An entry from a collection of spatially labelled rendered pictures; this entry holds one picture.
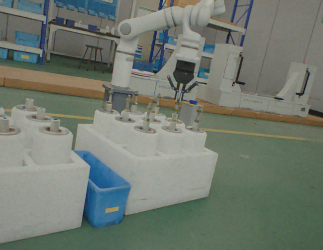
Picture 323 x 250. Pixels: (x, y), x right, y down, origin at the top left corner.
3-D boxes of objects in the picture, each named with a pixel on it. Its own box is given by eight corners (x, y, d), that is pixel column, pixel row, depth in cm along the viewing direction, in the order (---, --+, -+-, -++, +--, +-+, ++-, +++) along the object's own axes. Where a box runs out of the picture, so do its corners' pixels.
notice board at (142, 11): (135, 21, 705) (138, 5, 698) (155, 26, 727) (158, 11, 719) (136, 21, 703) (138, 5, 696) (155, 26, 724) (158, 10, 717)
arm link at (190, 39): (173, 44, 115) (196, 48, 112) (182, 2, 111) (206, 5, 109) (178, 46, 121) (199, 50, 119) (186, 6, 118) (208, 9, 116)
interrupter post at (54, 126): (47, 130, 78) (49, 118, 78) (57, 130, 80) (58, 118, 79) (50, 133, 77) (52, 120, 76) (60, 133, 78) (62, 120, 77)
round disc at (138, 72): (123, 71, 344) (124, 66, 343) (148, 75, 357) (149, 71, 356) (131, 74, 317) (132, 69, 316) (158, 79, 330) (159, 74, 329)
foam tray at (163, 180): (71, 166, 121) (77, 123, 117) (148, 160, 147) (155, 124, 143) (125, 216, 93) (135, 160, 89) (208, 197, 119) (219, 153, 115)
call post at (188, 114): (168, 165, 145) (181, 102, 138) (178, 164, 149) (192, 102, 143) (178, 171, 140) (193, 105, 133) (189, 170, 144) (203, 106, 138)
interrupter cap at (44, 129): (34, 127, 79) (34, 124, 79) (63, 127, 84) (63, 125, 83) (43, 136, 73) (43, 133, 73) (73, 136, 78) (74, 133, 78)
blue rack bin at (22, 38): (14, 42, 535) (15, 30, 530) (37, 47, 551) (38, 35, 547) (13, 43, 491) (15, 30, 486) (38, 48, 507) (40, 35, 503)
